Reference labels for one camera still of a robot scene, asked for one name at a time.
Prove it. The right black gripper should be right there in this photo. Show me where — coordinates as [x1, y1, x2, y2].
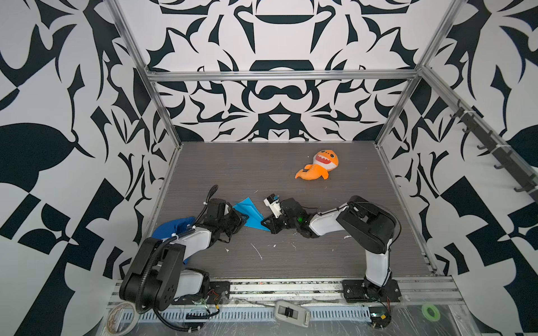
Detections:
[259, 211, 301, 235]

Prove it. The blue square paper sheet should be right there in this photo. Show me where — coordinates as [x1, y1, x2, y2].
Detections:
[233, 197, 270, 232]

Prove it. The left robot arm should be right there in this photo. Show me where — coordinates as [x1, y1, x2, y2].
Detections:
[119, 185, 249, 314]

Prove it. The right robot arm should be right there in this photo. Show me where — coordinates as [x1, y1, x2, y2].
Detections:
[261, 194, 401, 291]

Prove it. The blue round cloth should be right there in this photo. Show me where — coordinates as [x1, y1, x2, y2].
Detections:
[151, 216, 196, 240]

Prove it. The orange shark plush toy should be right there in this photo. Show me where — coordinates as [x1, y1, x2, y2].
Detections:
[295, 149, 339, 181]

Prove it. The small black electronics board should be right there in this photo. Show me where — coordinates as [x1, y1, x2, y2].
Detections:
[368, 306, 392, 330]

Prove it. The green tape roll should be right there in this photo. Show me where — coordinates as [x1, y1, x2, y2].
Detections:
[421, 304, 441, 322]

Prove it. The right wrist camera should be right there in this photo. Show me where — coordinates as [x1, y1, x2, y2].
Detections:
[263, 194, 282, 218]

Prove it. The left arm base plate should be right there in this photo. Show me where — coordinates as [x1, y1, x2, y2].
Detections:
[205, 281, 231, 305]

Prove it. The grey switch box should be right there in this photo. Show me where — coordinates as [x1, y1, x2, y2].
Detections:
[274, 300, 311, 328]

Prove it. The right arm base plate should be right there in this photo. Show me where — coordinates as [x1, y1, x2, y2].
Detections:
[341, 279, 402, 303]

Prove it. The black corrugated cable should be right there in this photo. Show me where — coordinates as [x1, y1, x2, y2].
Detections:
[153, 302, 220, 333]

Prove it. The white slotted cable duct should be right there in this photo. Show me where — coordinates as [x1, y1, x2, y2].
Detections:
[161, 306, 371, 323]

